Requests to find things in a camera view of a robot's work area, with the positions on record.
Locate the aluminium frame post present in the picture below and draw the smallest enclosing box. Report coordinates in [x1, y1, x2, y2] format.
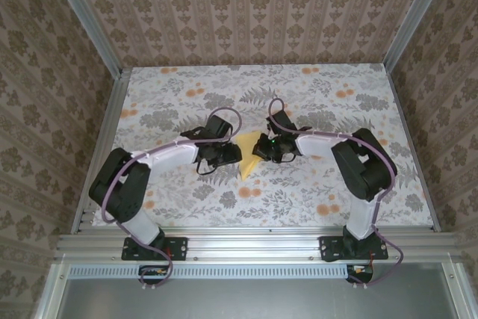
[46, 0, 126, 77]
[382, 0, 455, 72]

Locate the white slotted cable duct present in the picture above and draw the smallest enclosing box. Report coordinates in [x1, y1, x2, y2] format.
[69, 264, 374, 279]

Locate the short aluminium frame bar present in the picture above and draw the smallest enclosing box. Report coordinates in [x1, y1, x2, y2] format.
[440, 261, 471, 319]
[33, 261, 72, 319]

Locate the floral patterned table cover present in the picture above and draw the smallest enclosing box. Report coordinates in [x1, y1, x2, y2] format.
[91, 66, 436, 229]

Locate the wide aluminium frame rail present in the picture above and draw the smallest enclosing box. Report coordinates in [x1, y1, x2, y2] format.
[54, 232, 462, 262]

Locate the small black electronics board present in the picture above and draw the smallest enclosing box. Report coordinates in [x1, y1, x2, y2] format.
[138, 264, 170, 285]
[346, 263, 375, 283]

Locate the grey metal panel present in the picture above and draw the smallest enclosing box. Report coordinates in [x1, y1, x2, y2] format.
[55, 277, 451, 319]

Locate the yellow cloth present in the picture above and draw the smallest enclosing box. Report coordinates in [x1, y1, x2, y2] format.
[234, 130, 264, 182]

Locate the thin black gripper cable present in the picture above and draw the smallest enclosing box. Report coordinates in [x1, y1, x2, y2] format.
[194, 160, 220, 176]
[270, 152, 302, 165]

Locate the aluminium table side rail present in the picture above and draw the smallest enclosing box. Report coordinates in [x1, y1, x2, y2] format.
[383, 66, 441, 232]
[70, 68, 131, 236]

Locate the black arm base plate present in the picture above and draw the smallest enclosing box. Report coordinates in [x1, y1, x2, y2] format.
[319, 235, 389, 262]
[122, 235, 188, 261]

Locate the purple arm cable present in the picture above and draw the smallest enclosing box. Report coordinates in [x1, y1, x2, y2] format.
[101, 106, 243, 292]
[267, 98, 404, 290]

